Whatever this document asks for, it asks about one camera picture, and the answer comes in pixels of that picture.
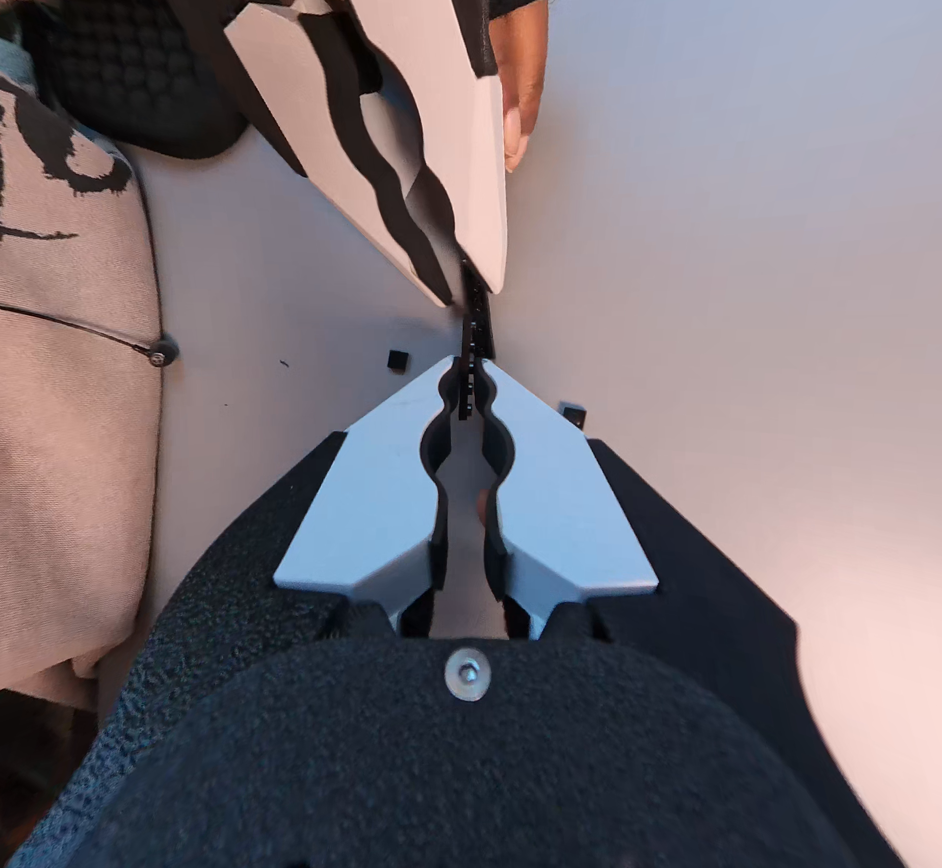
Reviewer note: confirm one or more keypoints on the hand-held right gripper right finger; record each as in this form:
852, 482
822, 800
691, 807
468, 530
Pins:
581, 515

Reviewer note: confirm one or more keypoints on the person's left hand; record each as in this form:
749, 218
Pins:
522, 73

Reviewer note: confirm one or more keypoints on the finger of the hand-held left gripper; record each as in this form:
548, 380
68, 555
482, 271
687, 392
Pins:
449, 73
294, 95

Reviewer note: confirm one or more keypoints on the black chair armrest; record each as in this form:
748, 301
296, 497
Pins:
125, 73

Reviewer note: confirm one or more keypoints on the tiny black lego piece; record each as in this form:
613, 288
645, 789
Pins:
397, 360
572, 414

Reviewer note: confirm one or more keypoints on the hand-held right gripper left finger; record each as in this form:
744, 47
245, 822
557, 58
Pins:
353, 515

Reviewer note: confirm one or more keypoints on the long black lego plate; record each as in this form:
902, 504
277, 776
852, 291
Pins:
469, 389
478, 294

